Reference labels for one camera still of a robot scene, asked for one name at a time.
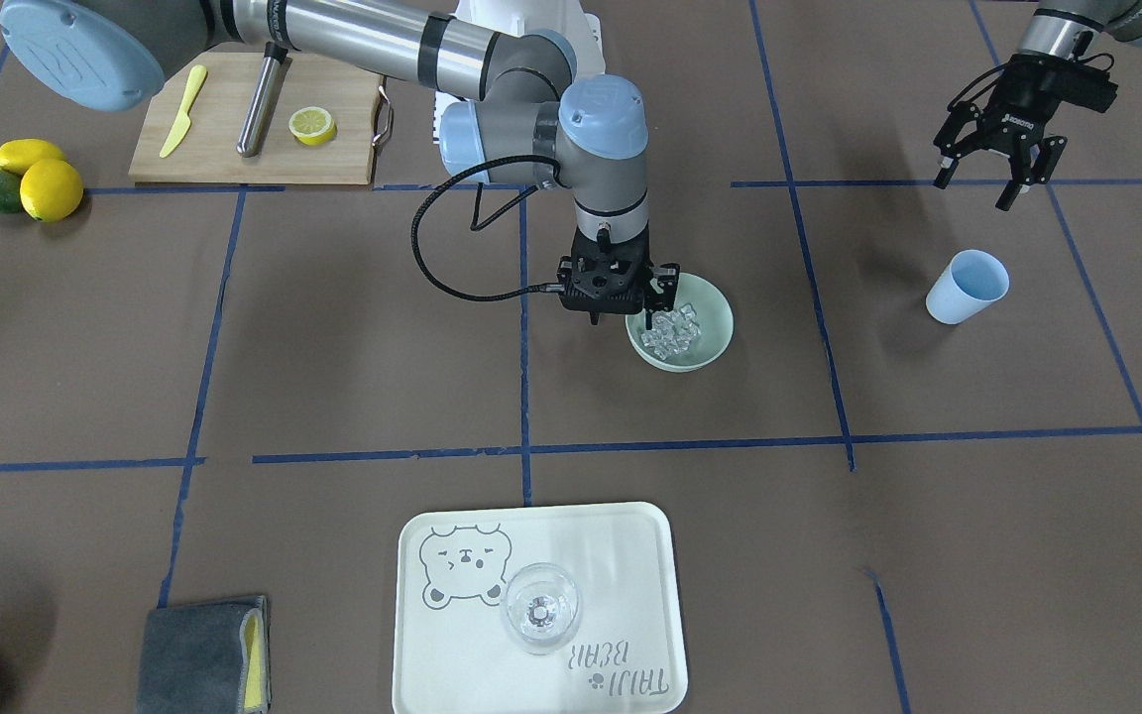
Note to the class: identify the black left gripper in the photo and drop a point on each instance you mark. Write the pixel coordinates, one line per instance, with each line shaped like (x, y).
(1013, 107)

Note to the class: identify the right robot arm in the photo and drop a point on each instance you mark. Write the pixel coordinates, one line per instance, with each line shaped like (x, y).
(520, 112)

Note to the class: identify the light blue plastic cup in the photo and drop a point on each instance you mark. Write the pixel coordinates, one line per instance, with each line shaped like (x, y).
(971, 282)

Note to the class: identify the large yellow lemon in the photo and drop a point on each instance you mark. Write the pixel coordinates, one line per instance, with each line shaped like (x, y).
(51, 190)

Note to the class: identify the white bear tray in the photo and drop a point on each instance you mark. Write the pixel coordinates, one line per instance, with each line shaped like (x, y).
(452, 653)

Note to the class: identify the grey folded cloth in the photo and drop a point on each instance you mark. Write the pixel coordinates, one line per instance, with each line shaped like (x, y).
(193, 659)

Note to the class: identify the yellow plastic knife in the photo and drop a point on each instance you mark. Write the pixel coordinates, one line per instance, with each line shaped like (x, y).
(181, 124)

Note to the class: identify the ice cubes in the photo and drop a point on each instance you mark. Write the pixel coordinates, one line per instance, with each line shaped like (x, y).
(671, 333)

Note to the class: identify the green bowl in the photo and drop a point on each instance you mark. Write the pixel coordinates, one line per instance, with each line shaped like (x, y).
(713, 315)

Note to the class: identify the wooden cutting board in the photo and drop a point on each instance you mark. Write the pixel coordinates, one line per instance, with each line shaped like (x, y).
(209, 153)

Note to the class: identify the clear wine glass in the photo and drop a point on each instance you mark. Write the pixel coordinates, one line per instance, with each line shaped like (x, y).
(542, 608)

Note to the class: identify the cutting board metal handle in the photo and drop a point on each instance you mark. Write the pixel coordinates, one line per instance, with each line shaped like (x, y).
(384, 119)

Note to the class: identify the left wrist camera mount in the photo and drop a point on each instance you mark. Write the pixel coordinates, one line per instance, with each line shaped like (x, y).
(1074, 82)

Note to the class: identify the metal cylinder tool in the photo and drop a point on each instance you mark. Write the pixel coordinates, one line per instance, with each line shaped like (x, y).
(263, 101)

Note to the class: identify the yellow sponge in cloth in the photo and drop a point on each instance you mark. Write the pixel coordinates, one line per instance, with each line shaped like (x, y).
(254, 691)

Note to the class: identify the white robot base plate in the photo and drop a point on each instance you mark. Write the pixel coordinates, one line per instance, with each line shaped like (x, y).
(519, 18)

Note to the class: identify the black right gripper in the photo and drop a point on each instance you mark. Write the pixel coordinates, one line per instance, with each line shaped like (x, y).
(667, 279)

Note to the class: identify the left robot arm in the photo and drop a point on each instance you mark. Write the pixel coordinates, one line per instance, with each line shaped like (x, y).
(1066, 30)

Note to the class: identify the lemon half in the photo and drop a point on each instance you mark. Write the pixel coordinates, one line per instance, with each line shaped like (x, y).
(312, 126)

